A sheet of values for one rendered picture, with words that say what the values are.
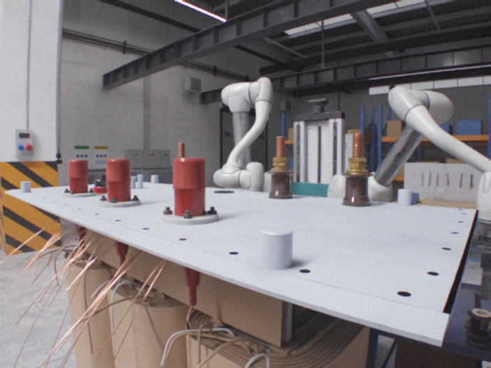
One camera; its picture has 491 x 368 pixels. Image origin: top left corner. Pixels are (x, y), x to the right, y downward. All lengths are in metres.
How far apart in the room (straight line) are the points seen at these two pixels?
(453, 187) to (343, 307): 5.38
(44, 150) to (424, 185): 6.33
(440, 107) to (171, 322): 1.33
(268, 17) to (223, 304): 8.24
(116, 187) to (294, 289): 0.69
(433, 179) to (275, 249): 5.37
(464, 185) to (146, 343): 5.21
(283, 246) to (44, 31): 6.11
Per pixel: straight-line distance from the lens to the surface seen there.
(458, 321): 1.47
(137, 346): 1.07
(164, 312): 0.97
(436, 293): 0.36
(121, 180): 0.93
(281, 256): 0.38
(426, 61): 12.93
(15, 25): 6.23
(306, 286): 0.35
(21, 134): 5.75
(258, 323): 0.74
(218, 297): 0.80
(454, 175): 5.65
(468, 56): 12.79
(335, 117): 1.95
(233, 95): 1.96
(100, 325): 1.42
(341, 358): 0.77
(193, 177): 0.66
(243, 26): 9.22
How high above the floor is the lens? 1.49
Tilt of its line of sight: 4 degrees down
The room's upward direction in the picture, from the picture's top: straight up
